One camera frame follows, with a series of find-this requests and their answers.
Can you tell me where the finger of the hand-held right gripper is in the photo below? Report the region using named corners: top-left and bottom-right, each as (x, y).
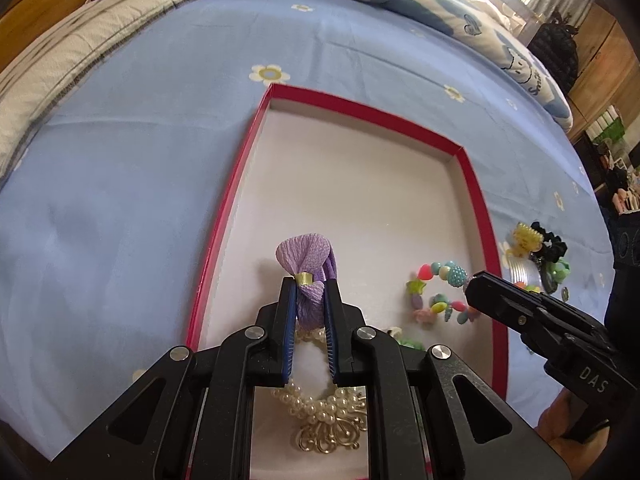
top-left (465, 284), bottom-right (547, 342)
top-left (472, 271), bottom-right (571, 318)

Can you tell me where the black padded jacket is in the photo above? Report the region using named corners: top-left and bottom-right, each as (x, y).
top-left (527, 10), bottom-right (581, 93)

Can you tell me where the wooden wardrobe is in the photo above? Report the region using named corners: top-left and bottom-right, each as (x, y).
top-left (570, 0), bottom-right (640, 141)

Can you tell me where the light green hair tie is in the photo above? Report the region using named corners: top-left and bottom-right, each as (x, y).
top-left (545, 257), bottom-right (571, 281)

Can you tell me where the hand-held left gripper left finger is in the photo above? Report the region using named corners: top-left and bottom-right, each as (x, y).
top-left (50, 276), bottom-right (297, 480)

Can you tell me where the clear plastic hair comb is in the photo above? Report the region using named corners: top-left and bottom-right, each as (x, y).
top-left (502, 255), bottom-right (543, 286)

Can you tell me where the wooden headboard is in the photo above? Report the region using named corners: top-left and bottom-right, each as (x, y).
top-left (0, 0), bottom-right (121, 58)

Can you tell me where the person's right hand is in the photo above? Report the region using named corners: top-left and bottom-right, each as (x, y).
top-left (537, 390), bottom-right (601, 461)

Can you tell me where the yellow hair claw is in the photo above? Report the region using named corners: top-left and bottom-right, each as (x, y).
top-left (512, 222), bottom-right (543, 258)

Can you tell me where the grey bed guard rail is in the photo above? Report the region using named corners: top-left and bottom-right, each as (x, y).
top-left (475, 0), bottom-right (546, 41)

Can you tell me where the gold pearl hair ornament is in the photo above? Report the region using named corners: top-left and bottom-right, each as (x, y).
top-left (272, 327), bottom-right (368, 453)

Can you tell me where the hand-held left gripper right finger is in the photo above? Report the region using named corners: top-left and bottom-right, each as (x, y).
top-left (324, 279), bottom-right (572, 480)

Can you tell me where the black scrunchie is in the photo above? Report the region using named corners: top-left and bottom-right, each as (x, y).
top-left (530, 221), bottom-right (568, 263)

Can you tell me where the grey striped pillow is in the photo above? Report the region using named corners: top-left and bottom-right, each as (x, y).
top-left (0, 0), bottom-right (213, 176)

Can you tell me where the purple fabric hair tie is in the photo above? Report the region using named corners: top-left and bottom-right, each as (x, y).
top-left (276, 234), bottom-right (338, 328)

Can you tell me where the red cardboard box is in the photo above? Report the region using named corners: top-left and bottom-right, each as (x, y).
top-left (185, 82), bottom-right (511, 480)

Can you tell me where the colourful bead bracelet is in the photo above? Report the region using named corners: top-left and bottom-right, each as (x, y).
top-left (406, 260), bottom-right (481, 326)

